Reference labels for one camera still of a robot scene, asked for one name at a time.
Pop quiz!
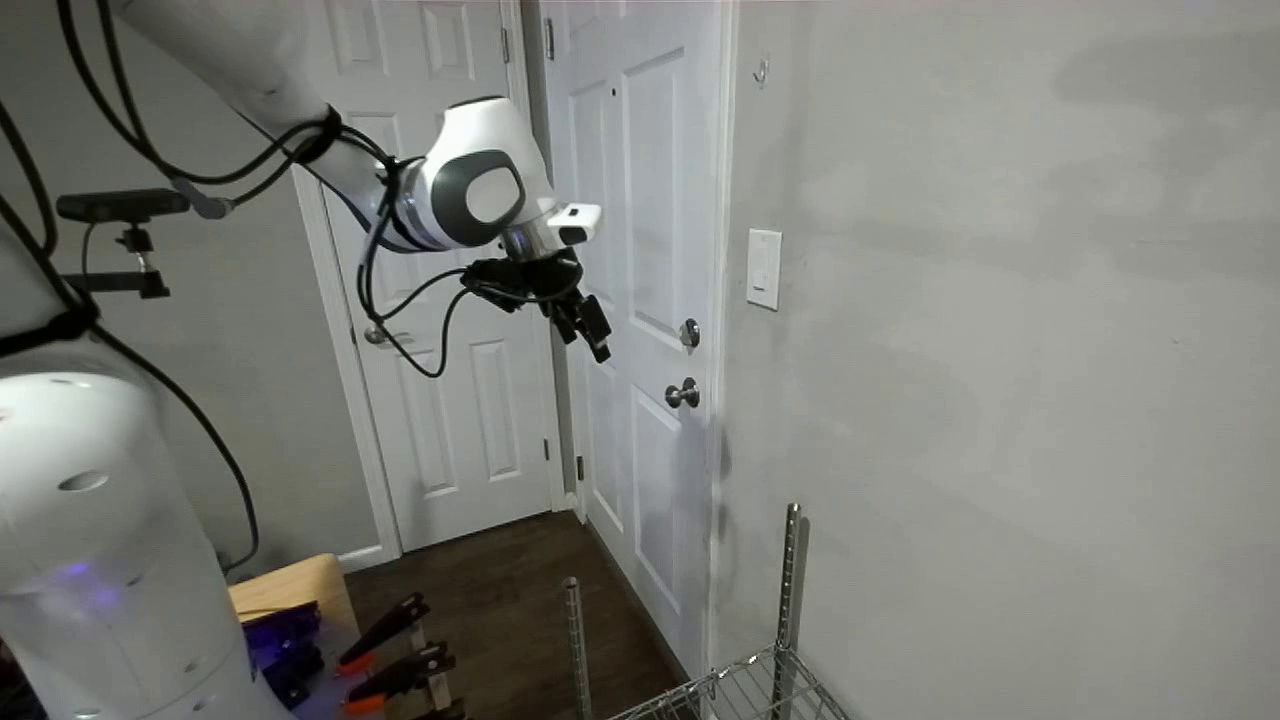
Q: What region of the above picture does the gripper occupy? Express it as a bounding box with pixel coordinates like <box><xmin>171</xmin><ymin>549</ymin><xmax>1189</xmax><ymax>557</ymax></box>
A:
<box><xmin>516</xmin><ymin>250</ymin><xmax>613</xmax><ymax>364</ymax></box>

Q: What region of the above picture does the white panel door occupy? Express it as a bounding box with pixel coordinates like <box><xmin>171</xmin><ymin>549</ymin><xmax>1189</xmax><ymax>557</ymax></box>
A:
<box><xmin>538</xmin><ymin>0</ymin><xmax>729</xmax><ymax>683</ymax></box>
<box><xmin>318</xmin><ymin>0</ymin><xmax>569</xmax><ymax>554</ymax></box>

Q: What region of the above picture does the black orange spring clamp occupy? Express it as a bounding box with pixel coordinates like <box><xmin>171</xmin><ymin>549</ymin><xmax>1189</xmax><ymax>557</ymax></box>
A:
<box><xmin>336</xmin><ymin>591</ymin><xmax>433</xmax><ymax>673</ymax></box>
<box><xmin>343</xmin><ymin>641</ymin><xmax>458</xmax><ymax>717</ymax></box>

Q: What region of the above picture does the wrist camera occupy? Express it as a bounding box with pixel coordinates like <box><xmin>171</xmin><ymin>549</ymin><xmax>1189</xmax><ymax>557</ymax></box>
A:
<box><xmin>461</xmin><ymin>257</ymin><xmax>525</xmax><ymax>314</ymax></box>

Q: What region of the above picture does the white light switch plate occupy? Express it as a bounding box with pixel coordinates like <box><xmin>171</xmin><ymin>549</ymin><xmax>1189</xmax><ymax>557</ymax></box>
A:
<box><xmin>746</xmin><ymin>228</ymin><xmax>784</xmax><ymax>312</ymax></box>

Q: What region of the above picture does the metal wire shelf rack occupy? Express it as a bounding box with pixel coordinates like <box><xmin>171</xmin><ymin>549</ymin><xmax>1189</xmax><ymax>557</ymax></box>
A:
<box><xmin>561</xmin><ymin>502</ymin><xmax>853</xmax><ymax>720</ymax></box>

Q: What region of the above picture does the camera on mount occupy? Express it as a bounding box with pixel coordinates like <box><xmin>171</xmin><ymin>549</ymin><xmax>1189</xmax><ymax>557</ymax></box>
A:
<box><xmin>55</xmin><ymin>188</ymin><xmax>193</xmax><ymax>301</ymax></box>

